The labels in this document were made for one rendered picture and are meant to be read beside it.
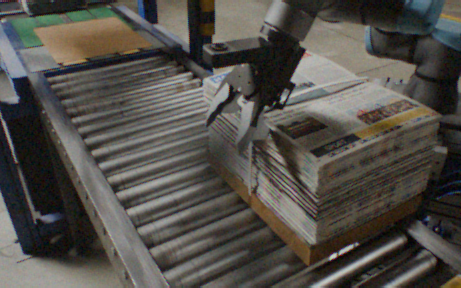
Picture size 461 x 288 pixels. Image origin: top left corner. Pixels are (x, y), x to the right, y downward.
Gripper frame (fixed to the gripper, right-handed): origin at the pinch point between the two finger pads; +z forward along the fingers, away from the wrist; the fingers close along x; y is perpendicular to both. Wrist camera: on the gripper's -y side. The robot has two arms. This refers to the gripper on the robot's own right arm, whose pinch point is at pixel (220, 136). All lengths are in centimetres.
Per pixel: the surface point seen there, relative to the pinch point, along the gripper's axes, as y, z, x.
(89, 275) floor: 34, 97, 75
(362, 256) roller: 26.3, 8.8, -20.5
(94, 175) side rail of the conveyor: -4.4, 26.6, 29.0
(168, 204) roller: 5.2, 21.6, 11.4
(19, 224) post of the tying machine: 10, 92, 100
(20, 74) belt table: -8, 30, 101
